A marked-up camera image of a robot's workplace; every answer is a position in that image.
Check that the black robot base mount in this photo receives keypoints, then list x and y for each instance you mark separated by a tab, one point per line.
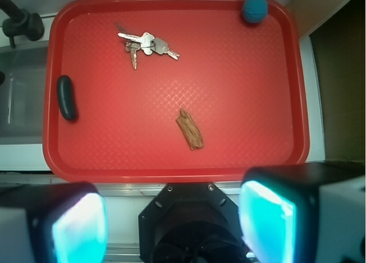
191	223

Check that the brown wood piece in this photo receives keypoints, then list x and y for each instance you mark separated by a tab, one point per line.
190	130

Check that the cardboard box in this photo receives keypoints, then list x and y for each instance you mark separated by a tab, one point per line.
336	31

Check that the dark green toy pickle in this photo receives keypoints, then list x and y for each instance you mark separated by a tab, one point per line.
66	99

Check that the grey toy faucet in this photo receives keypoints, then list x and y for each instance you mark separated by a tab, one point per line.
21	22

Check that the aluminium rail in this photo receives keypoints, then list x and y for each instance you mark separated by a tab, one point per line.
108	189

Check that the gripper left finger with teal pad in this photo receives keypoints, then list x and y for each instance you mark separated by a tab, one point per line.
53	223

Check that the red plastic tray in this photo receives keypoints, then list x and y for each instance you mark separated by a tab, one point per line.
241	83

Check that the grey toy sink basin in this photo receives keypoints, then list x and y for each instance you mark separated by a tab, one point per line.
23	75

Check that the blue dimpled ball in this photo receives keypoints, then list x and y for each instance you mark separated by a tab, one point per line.
254	11

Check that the silver key bunch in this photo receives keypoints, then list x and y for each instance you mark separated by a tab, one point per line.
148	43

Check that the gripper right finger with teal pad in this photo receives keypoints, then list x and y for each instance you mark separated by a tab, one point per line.
312	212

